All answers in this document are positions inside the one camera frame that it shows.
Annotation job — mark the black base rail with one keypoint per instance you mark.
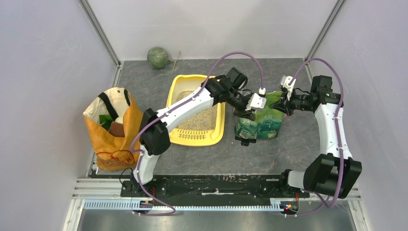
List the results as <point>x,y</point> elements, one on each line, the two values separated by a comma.
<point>200,191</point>

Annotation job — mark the black bag clip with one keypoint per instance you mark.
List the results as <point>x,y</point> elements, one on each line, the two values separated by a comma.
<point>244,141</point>

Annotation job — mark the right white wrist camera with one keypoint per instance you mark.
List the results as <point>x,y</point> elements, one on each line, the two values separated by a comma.
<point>287,85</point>

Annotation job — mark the green round ball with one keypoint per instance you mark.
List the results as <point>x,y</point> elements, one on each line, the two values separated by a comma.
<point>157,57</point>

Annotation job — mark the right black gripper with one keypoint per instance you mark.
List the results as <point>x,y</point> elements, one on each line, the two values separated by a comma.
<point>284,105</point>

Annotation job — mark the green litter bag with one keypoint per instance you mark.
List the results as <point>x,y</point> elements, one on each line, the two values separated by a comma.
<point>267,122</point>

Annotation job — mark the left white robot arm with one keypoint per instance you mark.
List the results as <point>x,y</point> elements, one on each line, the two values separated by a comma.
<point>156,125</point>

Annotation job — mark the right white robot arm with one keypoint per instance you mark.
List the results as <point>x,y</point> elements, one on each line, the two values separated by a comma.
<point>334,172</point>

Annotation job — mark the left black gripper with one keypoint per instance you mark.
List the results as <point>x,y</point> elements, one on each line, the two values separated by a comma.
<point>242,113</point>

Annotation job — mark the orange shopping bag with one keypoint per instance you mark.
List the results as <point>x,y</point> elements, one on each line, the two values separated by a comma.
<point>113,120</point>

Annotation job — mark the yellow litter box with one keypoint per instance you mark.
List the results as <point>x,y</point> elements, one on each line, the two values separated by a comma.
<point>203,128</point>

